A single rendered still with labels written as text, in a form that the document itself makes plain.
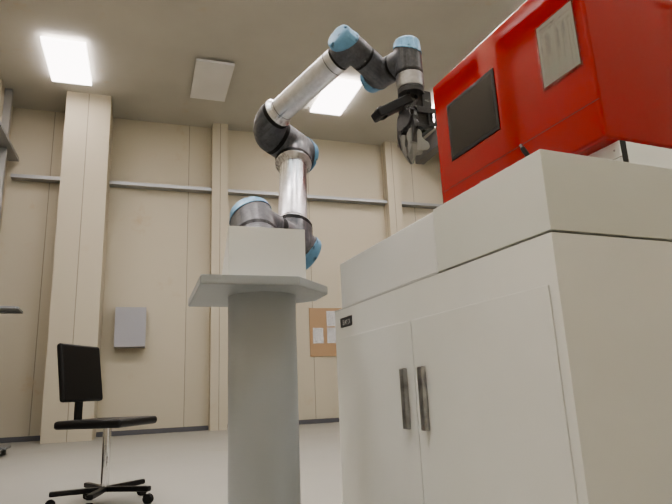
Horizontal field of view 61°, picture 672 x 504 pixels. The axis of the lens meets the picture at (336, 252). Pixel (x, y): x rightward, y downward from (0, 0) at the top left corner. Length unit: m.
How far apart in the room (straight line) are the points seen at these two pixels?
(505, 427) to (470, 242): 0.36
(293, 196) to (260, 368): 0.59
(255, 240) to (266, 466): 0.49
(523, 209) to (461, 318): 0.27
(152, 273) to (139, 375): 1.81
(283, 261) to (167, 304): 9.46
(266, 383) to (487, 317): 0.49
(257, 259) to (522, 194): 0.60
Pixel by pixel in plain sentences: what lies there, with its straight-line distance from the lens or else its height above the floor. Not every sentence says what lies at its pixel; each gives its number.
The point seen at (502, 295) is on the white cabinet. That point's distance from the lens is 1.10.
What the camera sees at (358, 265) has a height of 0.93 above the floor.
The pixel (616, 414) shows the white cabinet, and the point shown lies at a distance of 1.04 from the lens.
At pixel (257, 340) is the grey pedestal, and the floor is 0.69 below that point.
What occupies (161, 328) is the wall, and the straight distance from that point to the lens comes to 10.69.
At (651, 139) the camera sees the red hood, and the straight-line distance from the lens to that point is 1.90.
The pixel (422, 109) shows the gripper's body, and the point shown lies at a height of 1.28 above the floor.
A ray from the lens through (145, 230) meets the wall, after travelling 11.04.
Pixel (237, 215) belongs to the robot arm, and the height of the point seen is 1.02.
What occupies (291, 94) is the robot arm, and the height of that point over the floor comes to 1.42.
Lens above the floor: 0.57
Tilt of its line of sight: 14 degrees up
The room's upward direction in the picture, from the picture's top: 3 degrees counter-clockwise
